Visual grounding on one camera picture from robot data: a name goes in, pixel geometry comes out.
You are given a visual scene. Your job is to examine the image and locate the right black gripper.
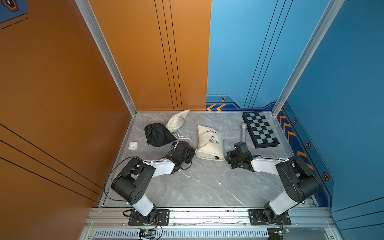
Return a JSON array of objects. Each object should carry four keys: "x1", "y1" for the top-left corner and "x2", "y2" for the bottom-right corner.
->
[{"x1": 223, "y1": 149, "x2": 243, "y2": 169}]

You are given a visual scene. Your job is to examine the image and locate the beige printed drawstring pouch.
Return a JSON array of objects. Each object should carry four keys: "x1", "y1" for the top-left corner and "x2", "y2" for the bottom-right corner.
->
[{"x1": 195, "y1": 125, "x2": 225, "y2": 161}]

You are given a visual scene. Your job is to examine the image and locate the black drawstring pouch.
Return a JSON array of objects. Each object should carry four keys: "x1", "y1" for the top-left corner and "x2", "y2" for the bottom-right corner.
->
[{"x1": 145, "y1": 123, "x2": 176, "y2": 148}]

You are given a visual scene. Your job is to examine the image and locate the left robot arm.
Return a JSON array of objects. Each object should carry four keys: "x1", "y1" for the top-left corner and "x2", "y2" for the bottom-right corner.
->
[{"x1": 111, "y1": 147, "x2": 195, "y2": 225}]

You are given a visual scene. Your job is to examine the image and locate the grey microphone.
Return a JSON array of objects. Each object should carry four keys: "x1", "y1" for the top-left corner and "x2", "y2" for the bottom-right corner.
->
[{"x1": 240, "y1": 123, "x2": 248, "y2": 143}]

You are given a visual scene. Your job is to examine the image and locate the folded checkered chess board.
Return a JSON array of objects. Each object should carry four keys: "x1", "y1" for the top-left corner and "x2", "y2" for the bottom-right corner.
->
[{"x1": 242, "y1": 111, "x2": 279, "y2": 149}]

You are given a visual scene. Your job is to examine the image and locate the white earbuds case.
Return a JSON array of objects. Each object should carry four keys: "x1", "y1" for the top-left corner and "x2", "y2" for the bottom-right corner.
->
[{"x1": 128, "y1": 142, "x2": 138, "y2": 150}]

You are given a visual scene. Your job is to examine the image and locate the right green circuit board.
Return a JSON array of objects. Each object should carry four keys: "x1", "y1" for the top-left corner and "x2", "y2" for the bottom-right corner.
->
[{"x1": 267, "y1": 229, "x2": 290, "y2": 240}]

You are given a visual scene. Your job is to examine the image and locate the green circuit board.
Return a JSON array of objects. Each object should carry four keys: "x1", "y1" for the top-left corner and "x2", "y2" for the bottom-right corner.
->
[
  {"x1": 267, "y1": 229, "x2": 290, "y2": 240},
  {"x1": 138, "y1": 229, "x2": 157, "y2": 240}
]

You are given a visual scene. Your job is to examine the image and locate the left green circuit board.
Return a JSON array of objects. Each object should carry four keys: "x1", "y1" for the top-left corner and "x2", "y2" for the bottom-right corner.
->
[{"x1": 138, "y1": 229, "x2": 157, "y2": 240}]

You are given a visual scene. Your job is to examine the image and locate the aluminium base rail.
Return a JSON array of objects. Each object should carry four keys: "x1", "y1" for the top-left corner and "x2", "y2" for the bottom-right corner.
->
[{"x1": 80, "y1": 207, "x2": 343, "y2": 240}]

